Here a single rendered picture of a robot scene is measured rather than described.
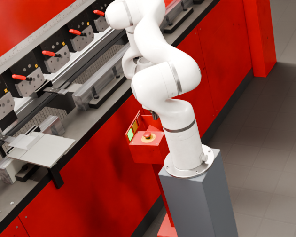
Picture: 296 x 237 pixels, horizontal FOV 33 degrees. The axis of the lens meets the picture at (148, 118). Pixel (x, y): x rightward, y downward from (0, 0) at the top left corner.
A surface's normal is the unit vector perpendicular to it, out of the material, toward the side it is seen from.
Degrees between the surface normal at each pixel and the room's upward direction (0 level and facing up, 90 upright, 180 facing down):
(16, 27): 90
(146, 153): 90
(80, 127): 0
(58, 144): 0
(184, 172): 0
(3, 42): 90
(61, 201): 90
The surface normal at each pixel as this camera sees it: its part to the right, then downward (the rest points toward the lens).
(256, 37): -0.50, 0.59
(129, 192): 0.83, 0.13
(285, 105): -0.24, -0.80
